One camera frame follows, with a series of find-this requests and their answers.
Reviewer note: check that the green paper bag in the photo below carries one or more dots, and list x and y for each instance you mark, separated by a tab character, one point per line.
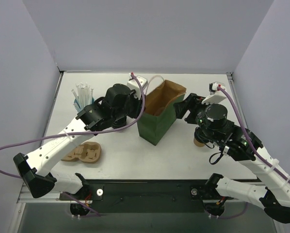
152	128

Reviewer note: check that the white wrapped straws bundle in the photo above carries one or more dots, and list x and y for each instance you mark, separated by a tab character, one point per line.
85	92

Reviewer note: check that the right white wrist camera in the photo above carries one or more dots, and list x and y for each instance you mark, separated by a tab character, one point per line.
215	95

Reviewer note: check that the stack of black lids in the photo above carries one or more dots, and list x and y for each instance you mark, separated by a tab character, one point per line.
119	123

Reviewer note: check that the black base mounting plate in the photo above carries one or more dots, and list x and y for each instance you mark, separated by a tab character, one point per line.
151	196

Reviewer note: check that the brown cardboard cup carrier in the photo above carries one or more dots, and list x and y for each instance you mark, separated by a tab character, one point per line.
159	111
88	152

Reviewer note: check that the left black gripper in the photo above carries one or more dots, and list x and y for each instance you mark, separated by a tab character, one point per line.
137	107

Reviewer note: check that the brown paper coffee cup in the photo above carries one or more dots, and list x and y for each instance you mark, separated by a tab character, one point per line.
197	143

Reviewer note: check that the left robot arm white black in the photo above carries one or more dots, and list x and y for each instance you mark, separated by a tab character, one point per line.
36	167

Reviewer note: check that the blue straw holder cup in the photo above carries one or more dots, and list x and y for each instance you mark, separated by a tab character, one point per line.
78	105

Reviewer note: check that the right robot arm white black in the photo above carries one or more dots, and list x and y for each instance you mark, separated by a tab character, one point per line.
213	126

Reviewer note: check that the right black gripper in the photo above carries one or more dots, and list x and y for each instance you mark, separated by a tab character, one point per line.
187	107

